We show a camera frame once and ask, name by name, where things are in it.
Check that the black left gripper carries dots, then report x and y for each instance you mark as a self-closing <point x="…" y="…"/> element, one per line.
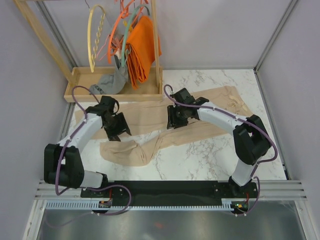
<point x="122" y="127"/>

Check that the aluminium frame rail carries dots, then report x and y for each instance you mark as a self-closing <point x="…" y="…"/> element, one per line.
<point x="270" y="190"/>

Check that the beige trousers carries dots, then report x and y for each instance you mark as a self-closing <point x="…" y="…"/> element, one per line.
<point x="148" y="116"/>

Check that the grey garment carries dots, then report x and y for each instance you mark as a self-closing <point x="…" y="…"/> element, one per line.
<point x="112" y="84"/>

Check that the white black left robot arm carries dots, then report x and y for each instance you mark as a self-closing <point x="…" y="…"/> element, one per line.
<point x="63" y="164"/>

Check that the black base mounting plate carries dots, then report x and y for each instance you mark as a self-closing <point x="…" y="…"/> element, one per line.
<point x="175" y="193"/>

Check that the pink thin hanger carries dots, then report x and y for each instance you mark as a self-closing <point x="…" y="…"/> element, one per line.
<point x="105" y="48"/>

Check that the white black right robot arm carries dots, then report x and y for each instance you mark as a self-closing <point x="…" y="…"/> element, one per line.
<point x="251" y="140"/>

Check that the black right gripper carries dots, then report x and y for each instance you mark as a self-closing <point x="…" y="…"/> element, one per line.
<point x="172" y="120"/>

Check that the teal plastic hanger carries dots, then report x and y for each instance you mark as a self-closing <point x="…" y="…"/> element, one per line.
<point x="126" y="32"/>

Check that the wooden clothes rack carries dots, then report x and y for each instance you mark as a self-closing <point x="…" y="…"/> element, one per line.
<point x="118" y="48"/>

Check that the grey slotted cable duct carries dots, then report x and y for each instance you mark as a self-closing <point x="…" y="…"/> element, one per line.
<point x="99" y="205"/>

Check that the orange cloth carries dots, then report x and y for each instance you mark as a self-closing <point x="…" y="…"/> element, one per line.
<point x="142" y="55"/>

